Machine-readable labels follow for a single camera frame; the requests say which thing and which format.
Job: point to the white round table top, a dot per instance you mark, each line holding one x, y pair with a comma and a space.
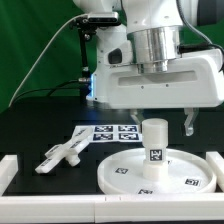
129, 172

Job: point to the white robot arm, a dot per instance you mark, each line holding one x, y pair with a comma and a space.
141, 63

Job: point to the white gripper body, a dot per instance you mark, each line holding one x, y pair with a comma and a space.
192, 81

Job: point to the black camera on stand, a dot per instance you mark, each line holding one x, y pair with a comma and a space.
87, 26

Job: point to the white right fence bar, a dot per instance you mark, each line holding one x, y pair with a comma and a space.
216, 161

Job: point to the white cross table base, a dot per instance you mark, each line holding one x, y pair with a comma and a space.
68, 151

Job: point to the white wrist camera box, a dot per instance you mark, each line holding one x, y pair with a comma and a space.
123, 54

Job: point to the marker tag sheet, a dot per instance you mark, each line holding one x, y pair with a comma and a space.
112, 133

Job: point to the green backdrop curtain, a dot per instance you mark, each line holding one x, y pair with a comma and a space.
35, 37

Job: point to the white front fence bar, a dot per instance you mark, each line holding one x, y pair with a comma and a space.
111, 208

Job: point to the white fence bar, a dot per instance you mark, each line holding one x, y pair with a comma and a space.
111, 208
8, 169
216, 161

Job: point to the white left fence bar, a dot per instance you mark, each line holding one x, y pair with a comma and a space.
8, 169

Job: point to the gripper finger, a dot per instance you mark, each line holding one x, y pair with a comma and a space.
137, 116
191, 115

